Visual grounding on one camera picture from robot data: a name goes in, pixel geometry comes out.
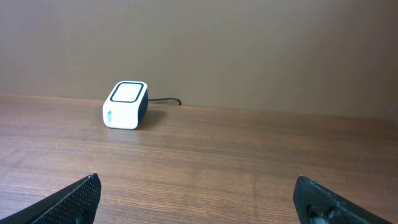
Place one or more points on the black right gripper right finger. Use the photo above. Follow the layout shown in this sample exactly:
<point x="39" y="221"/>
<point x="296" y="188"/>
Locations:
<point x="316" y="204"/>

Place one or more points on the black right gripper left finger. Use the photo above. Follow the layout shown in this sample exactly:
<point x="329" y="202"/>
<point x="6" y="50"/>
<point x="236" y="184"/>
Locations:
<point x="74" y="204"/>

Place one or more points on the white barcode scanner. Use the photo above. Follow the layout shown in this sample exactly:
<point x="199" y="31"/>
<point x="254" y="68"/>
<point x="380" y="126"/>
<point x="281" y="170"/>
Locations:
<point x="126" y="105"/>

